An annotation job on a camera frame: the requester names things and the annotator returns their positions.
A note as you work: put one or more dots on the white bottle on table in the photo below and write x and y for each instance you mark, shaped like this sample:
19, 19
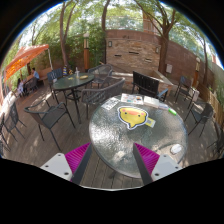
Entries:
77, 72

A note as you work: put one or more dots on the grey mesh chair left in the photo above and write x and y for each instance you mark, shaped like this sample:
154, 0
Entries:
49, 117

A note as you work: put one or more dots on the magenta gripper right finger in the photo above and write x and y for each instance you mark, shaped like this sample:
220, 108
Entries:
153, 166

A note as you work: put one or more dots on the seated person blue shirt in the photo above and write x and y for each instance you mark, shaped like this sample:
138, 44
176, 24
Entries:
35, 74

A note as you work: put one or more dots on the printed card sheet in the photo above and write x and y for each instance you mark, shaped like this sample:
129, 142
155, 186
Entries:
110, 103

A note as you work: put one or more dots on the wicker chair behind table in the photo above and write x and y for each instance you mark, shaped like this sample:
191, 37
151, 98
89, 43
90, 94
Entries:
101, 72

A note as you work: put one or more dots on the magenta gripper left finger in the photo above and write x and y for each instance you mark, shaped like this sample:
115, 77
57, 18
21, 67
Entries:
70, 166

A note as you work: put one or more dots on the black chair far right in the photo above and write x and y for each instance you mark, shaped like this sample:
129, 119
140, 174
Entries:
184, 87

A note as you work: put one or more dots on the black chair left edge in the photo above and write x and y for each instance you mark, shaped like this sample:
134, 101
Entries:
9, 122

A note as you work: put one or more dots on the yellow plate on table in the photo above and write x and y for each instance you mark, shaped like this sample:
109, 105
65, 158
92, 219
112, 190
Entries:
83, 77

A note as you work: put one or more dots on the black slatted bench chair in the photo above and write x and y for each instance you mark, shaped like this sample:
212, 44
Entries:
148, 86

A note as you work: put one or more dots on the small yellow card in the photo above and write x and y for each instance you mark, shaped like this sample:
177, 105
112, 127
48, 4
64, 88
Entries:
150, 122

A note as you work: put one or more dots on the dark wicker chair near table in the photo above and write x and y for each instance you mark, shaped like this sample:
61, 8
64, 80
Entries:
110, 87

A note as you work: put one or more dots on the blue chair far left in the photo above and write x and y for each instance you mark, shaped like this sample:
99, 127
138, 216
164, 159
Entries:
53, 75

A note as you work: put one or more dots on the wooden lamp post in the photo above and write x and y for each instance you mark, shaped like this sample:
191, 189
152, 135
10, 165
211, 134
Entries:
86, 51

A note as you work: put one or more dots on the round glass patio table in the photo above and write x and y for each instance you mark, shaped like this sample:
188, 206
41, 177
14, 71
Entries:
113, 141

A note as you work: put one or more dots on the orange canopy tent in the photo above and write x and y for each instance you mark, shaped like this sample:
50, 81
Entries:
23, 57

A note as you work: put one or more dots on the white paper box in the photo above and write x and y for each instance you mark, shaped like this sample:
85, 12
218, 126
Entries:
151, 101

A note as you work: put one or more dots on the white open booklet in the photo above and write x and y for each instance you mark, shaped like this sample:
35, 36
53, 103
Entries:
129, 98

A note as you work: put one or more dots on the green highlighter pen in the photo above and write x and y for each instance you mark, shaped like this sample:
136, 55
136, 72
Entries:
172, 111

